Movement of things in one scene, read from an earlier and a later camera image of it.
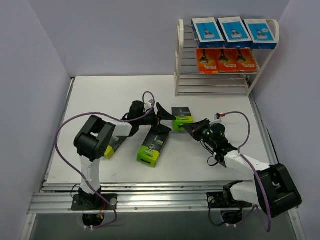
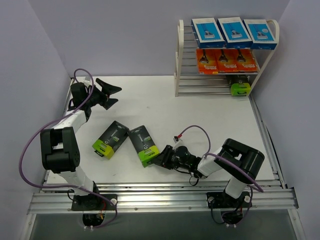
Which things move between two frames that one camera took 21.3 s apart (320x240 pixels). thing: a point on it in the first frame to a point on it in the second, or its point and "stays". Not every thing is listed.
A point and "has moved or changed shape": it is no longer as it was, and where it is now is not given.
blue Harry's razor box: x=260 y=34 stays
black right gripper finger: x=194 y=128 to x=160 y=160
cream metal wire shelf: x=188 y=83 stays
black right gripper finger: x=198 y=126 to x=167 y=151
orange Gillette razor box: x=208 y=60 stays
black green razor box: x=149 y=153 has moved or changed shape
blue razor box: x=207 y=33 stays
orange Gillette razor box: x=227 y=60 stays
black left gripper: x=157 y=120 to x=104 y=95
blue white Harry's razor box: x=234 y=32 stays
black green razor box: x=183 y=116 to x=240 y=85
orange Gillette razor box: x=246 y=61 stays
